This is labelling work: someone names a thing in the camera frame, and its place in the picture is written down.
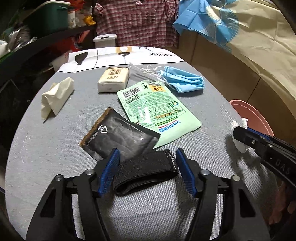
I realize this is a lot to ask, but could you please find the yellow toy figure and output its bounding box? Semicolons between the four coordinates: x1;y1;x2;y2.
83;15;96;26

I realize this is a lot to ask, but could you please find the blue face mask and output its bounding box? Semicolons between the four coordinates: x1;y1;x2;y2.
159;66;205;93

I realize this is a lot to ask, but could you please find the green snack pouch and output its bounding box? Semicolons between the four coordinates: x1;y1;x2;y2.
117;80;202;148

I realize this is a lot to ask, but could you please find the black elastic strap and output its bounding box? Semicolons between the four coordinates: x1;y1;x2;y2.
112;149;179;197

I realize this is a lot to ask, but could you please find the cream cloth cover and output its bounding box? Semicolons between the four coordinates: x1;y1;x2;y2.
208;0;296;110

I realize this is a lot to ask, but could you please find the blue patterned cloth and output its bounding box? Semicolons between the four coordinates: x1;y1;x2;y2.
173;0;239;53

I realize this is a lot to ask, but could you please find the white printed table cover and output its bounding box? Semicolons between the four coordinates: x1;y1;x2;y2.
59;46;183;73

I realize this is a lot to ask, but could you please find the person right hand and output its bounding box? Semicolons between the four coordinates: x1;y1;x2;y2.
268;181;295;225

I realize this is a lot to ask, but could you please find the white tissue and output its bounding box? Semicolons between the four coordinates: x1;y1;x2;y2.
231;118;248;153

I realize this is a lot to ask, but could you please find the cream tissue paper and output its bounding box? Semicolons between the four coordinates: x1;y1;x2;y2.
41;77;74;120

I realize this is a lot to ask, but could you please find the green storage box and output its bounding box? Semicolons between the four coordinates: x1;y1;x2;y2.
34;1;70;34

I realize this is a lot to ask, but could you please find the white small trash can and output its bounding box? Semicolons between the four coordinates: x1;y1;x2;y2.
93;34;117;48

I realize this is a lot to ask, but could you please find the black storage shelf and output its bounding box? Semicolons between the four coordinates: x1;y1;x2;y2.
0;0;98;93

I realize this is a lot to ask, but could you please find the pink plastic bin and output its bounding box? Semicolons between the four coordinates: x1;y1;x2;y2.
229;99;274;136

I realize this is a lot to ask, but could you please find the red plaid shirt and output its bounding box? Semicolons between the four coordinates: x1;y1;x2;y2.
94;0;179;48

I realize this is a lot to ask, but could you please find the black foil pouch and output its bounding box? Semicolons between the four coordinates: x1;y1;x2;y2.
80;108;161;161

